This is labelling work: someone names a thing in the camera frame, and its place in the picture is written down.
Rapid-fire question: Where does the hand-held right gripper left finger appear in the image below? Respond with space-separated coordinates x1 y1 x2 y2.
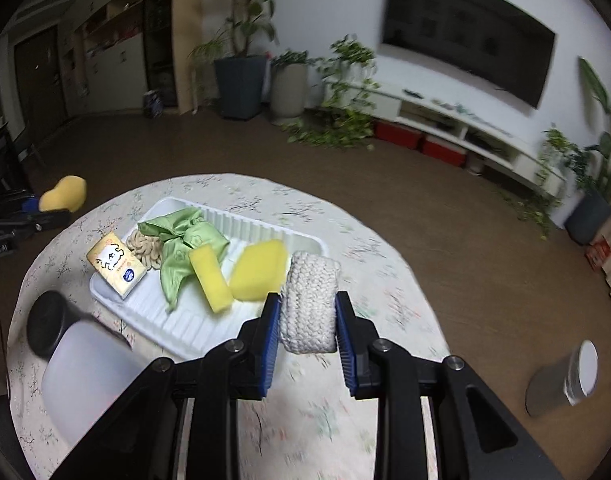
50 291 281 480

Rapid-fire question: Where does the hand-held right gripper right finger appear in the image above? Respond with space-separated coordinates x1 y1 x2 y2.
334 290 563 480

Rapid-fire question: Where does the orange-yellow rounded sponge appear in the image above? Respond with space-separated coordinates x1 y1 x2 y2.
39 175 88 213

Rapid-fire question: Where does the cream knitted scrubber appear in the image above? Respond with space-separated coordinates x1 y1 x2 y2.
280 250 342 355

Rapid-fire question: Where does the yellow rounded sponge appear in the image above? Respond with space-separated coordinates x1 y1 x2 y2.
229 240 290 303

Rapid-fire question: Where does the yellow white tissue packet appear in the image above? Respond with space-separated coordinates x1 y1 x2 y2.
86 231 147 301

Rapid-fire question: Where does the yellow sponge block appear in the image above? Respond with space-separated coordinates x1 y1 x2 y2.
188 244 235 314

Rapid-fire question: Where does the white plastic tray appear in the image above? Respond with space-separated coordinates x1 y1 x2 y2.
90 197 330 361

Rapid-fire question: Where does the cream looped rope scrubber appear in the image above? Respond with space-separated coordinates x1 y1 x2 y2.
126 230 164 271

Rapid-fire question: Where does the green silk cloth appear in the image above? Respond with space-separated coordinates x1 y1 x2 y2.
137 207 230 313

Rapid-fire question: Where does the dark chair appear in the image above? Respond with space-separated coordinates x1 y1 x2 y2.
0 120 41 196

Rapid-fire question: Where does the round floral-cloth table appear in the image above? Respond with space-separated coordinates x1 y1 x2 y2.
6 172 453 480

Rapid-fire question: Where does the black cylinder container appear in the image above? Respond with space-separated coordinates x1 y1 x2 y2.
26 290 94 358

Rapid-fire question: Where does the dark wooden door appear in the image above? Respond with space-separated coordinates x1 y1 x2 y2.
13 27 69 133

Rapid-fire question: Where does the blue floor item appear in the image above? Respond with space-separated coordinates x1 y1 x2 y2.
143 89 164 117

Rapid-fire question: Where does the translucent plastic storage box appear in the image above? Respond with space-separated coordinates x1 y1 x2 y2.
42 320 146 448

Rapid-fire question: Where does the grey trash can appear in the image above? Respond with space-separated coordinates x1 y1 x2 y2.
525 340 599 418

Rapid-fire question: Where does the tall dark shelf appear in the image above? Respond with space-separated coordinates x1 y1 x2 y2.
143 0 179 108

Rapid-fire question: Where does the red storage box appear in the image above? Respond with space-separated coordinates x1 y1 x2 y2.
374 120 422 150
420 137 467 167

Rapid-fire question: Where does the thin-leaf plant on stand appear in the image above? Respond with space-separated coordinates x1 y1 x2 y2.
188 30 226 116

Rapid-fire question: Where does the tall plant in dark pot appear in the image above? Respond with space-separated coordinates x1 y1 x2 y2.
188 0 281 121

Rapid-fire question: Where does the white television cabinet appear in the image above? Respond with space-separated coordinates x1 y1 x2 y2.
325 80 569 196

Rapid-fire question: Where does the plant in white ribbed pot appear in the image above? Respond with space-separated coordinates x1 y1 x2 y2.
270 50 311 126

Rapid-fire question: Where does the red bag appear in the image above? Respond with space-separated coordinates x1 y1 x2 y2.
585 237 611 268

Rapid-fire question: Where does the large-leaf plant in dark pot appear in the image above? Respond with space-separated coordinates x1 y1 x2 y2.
565 57 611 246

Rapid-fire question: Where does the trailing green plant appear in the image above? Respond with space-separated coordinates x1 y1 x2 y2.
283 35 381 151

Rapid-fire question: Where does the small-leaf trailing plant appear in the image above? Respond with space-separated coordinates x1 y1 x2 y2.
500 122 593 238

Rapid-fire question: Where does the white wall cabinet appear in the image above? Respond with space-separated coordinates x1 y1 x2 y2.
60 0 149 116

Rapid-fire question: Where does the wall television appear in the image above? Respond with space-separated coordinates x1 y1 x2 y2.
382 0 556 109

